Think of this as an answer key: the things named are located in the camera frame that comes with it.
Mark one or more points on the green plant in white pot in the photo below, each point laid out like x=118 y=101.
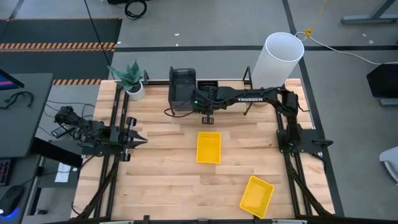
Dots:
x=132 y=82

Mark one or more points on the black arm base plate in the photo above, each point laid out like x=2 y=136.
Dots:
x=93 y=151
x=308 y=140

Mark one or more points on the white chair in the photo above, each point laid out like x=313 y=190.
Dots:
x=391 y=161

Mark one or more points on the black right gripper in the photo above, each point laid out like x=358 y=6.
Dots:
x=206 y=99

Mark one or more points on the grey metal desk leg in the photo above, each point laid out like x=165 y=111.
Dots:
x=367 y=19

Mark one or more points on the black box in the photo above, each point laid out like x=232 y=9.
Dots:
x=384 y=81

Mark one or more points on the computer monitor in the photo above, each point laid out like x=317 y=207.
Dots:
x=6 y=82

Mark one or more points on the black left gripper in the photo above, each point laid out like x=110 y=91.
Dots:
x=119 y=138

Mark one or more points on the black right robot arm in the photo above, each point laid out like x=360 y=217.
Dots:
x=248 y=95

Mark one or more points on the black computer mouse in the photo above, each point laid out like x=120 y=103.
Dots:
x=11 y=197

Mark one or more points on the wooden shelf with black frame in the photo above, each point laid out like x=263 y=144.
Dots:
x=231 y=109

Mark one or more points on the black hazard-striped floor mat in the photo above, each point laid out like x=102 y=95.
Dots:
x=62 y=31

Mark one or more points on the dark grey side desk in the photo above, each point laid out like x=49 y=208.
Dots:
x=21 y=130

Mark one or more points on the white paper sheet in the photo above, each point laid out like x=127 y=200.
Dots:
x=63 y=172

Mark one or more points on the white cylindrical lamp shade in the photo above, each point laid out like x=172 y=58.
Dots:
x=276 y=62

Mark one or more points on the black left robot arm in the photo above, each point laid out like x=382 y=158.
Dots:
x=93 y=127

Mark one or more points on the black power adapter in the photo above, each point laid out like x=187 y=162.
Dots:
x=57 y=133

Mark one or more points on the black aluminium table frame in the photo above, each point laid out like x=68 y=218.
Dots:
x=157 y=83

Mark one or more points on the black keyboard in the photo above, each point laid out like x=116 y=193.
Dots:
x=3 y=171

